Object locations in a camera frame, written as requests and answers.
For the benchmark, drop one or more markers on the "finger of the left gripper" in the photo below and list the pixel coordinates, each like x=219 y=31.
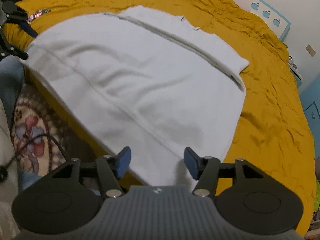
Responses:
x=26 y=27
x=15 y=51

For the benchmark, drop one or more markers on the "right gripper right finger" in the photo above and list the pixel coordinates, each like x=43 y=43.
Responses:
x=204 y=170

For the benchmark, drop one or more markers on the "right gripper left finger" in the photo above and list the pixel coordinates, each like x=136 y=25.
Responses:
x=110 y=169

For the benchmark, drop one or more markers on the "white sweatshirt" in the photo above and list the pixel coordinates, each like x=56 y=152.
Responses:
x=146 y=79

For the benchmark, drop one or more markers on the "floral patterned blanket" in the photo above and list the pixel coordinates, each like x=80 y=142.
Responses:
x=32 y=117

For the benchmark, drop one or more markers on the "mustard yellow bedspread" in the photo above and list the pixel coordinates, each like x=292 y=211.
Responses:
x=272 y=131

